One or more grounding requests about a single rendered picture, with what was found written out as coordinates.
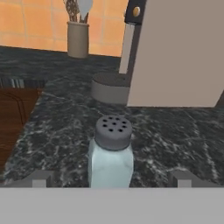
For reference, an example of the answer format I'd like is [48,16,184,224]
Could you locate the white spatula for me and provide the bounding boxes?
[77,0,95,24]

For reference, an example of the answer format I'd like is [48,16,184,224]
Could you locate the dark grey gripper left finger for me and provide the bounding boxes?
[2,170,55,189]

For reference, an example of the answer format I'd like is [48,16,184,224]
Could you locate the beige utensil pot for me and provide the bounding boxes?
[66,20,90,60]

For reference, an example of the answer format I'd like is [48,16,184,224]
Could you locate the glass shaker with grey lid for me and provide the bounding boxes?
[87,114,135,189]

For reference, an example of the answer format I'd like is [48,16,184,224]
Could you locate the brown whisk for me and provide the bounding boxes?
[62,0,81,23]

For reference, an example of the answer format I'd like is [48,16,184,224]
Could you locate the beige coffee machine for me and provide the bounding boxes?
[90,0,224,109]

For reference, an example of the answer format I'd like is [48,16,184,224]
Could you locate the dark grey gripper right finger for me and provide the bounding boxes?
[169,170,223,189]

